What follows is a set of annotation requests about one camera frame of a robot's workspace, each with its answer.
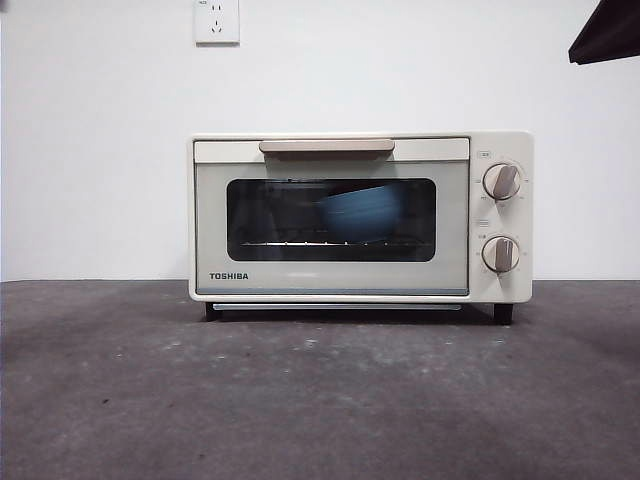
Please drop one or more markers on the metal oven crumb tray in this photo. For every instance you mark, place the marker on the metal oven crumb tray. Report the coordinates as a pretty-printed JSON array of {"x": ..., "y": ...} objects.
[{"x": 335, "y": 306}]

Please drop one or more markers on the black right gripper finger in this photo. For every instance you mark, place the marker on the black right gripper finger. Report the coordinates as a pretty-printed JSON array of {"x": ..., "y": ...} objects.
[{"x": 612, "y": 35}]

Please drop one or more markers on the white wall socket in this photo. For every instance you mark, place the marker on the white wall socket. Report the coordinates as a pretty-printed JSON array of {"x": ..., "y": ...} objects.
[{"x": 216, "y": 25}]

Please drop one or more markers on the cream white toaster oven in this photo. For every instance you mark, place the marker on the cream white toaster oven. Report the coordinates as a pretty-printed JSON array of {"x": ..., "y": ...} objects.
[{"x": 525, "y": 225}]

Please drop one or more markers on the blue bowl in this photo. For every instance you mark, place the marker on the blue bowl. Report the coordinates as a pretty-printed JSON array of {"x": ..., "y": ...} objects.
[{"x": 357, "y": 215}]

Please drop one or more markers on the beige oven knob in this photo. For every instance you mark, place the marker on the beige oven knob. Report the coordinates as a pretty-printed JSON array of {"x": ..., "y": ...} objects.
[
  {"x": 502, "y": 182},
  {"x": 501, "y": 255}
]

